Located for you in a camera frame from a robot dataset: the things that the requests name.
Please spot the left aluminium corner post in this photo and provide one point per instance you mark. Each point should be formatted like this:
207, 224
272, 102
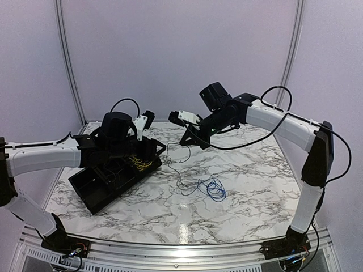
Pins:
65, 49

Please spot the black compartment tray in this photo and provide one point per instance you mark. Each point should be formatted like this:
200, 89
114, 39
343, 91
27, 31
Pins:
101, 185

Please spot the aluminium front frame rail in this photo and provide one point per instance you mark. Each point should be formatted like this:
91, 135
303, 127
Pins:
108, 255

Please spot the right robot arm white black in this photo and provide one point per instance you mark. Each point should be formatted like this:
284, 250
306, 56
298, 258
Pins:
247, 109

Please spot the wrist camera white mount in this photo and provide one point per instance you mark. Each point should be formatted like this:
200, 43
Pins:
143, 122
183, 117

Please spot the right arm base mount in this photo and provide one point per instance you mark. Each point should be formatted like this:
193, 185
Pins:
292, 243

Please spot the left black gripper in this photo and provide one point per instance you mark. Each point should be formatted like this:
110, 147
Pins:
150, 147

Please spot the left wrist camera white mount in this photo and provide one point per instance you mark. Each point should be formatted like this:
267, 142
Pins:
143, 122

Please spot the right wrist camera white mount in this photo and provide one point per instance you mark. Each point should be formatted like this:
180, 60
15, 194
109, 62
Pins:
183, 117

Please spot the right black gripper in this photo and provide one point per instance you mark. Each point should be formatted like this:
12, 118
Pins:
199, 135

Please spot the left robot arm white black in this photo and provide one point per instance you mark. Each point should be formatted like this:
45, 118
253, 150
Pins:
119, 136

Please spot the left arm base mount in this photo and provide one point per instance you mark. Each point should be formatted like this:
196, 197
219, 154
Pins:
65, 244

